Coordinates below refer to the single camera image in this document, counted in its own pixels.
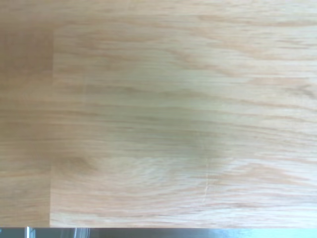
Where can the stainless steel dishwasher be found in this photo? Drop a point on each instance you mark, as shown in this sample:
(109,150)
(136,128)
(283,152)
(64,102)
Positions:
(158,233)

